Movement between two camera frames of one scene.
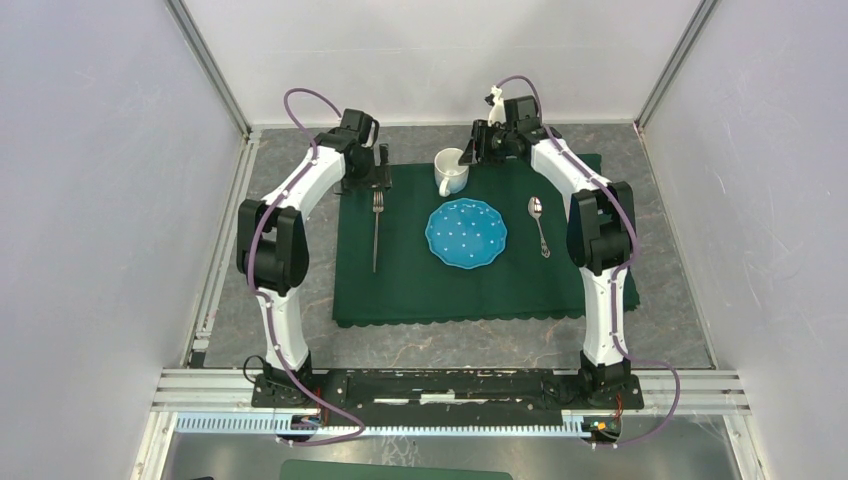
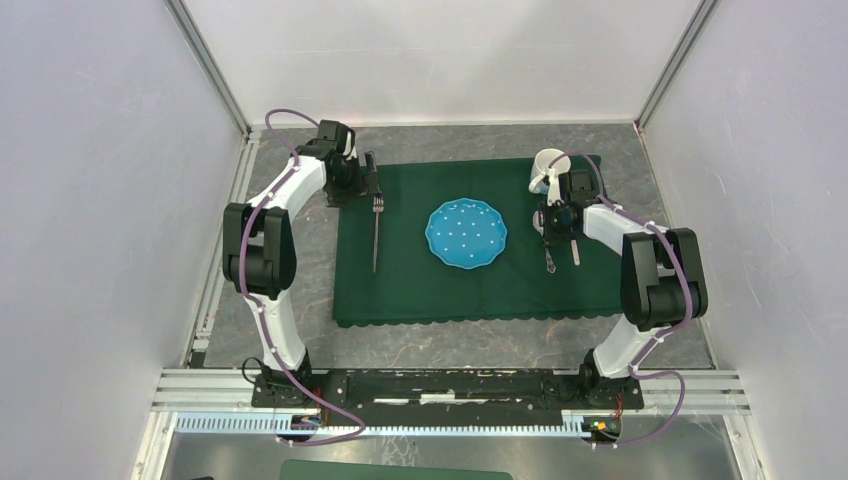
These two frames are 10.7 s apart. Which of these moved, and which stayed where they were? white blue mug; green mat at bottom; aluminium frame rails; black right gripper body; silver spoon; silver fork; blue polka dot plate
Moved: white blue mug; silver spoon; black right gripper body
Stayed: silver fork; blue polka dot plate; green mat at bottom; aluminium frame rails
